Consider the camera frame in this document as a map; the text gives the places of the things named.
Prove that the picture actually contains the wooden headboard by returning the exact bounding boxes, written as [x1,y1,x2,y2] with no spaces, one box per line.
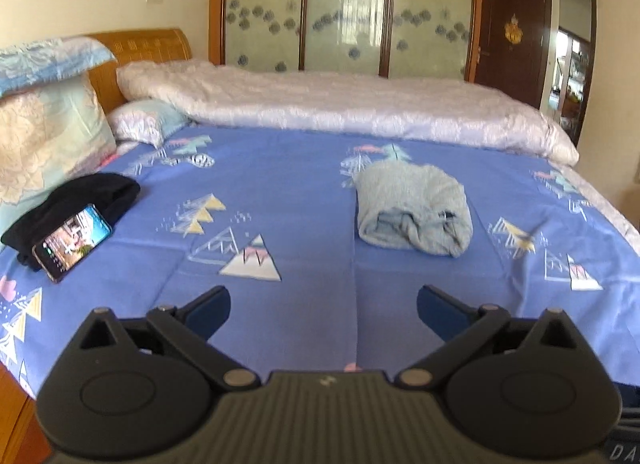
[74,28,194,114]

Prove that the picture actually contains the smartphone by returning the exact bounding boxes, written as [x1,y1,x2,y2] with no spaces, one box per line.
[31,203,114,284]

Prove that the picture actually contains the wardrobe with frosted glass doors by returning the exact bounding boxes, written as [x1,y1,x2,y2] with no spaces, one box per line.
[208,0,485,81]

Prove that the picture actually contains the gold door ornament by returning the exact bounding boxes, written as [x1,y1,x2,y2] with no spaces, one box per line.
[503,14,524,46]

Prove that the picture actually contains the blue and white pillow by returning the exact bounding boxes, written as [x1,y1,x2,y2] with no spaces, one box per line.
[0,35,117,98]

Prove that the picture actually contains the small pale pillow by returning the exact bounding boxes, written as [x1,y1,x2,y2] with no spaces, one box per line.
[106,98,192,148]

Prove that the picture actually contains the wooden bed frame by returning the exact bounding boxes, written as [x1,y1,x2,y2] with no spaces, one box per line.
[0,363,53,464]

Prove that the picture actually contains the dark wooden door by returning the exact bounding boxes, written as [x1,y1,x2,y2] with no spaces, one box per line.
[472,0,599,147]

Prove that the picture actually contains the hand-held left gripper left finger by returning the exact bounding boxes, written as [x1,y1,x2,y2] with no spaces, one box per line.
[66,285,262,392]

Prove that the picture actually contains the large floral pillow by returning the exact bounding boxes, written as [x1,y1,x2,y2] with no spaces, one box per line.
[0,74,118,242]

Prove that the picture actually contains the white quilt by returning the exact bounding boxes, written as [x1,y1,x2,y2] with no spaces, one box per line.
[115,60,581,166]

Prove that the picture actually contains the black cloth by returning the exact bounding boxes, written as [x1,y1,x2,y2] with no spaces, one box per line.
[0,172,142,273]

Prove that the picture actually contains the blue printed bed sheet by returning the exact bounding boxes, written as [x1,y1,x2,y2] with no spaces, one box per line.
[0,123,640,392]

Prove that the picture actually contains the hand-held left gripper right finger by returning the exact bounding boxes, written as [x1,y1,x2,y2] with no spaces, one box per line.
[398,285,597,392]

